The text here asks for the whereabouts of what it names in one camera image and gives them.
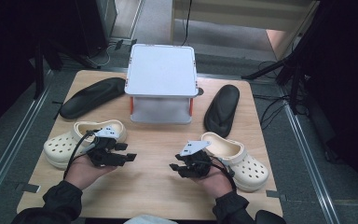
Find metal floor rail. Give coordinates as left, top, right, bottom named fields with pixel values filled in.
left=278, top=83, right=341, bottom=224
left=0, top=69, right=55, bottom=216

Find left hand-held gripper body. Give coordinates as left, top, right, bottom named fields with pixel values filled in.
left=88, top=125, right=121, bottom=168

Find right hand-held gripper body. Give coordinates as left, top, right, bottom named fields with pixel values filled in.
left=179, top=140, right=213, bottom=179

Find black metal stand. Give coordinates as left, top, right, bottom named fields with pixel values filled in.
left=32, top=40, right=101, bottom=101

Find white shoe rack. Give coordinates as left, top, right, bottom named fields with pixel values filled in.
left=124, top=43, right=200, bottom=125

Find cream clog shoe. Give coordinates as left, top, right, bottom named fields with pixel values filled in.
left=43, top=119, right=128, bottom=171
left=200, top=131, right=269, bottom=192

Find white cloth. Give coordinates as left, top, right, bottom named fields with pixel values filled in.
left=124, top=214, right=178, bottom=224

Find person's left hand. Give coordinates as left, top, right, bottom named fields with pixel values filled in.
left=64, top=152, right=119, bottom=190

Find right hand-held gripper cable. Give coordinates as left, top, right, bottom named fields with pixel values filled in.
left=209, top=157, right=238, bottom=192

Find person's right hand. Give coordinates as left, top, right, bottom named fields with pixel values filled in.
left=197, top=158, right=235, bottom=199

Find black tripod stand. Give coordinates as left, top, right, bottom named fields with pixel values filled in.
left=241, top=46, right=311, bottom=116

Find white floor cable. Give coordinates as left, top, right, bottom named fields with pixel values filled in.
left=85, top=43, right=111, bottom=67

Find black hanging cable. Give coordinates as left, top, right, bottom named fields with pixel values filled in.
left=181, top=0, right=194, bottom=47

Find black floor cables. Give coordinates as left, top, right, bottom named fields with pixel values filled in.
left=253, top=60, right=309, bottom=130

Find person's dark knee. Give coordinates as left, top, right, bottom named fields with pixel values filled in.
left=255, top=209, right=287, bottom=224

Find dark cabinet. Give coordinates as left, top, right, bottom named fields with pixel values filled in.
left=74, top=0, right=119, bottom=57

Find black slipper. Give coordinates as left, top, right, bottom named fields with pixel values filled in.
left=203, top=84, right=241, bottom=139
left=59, top=77, right=127, bottom=120

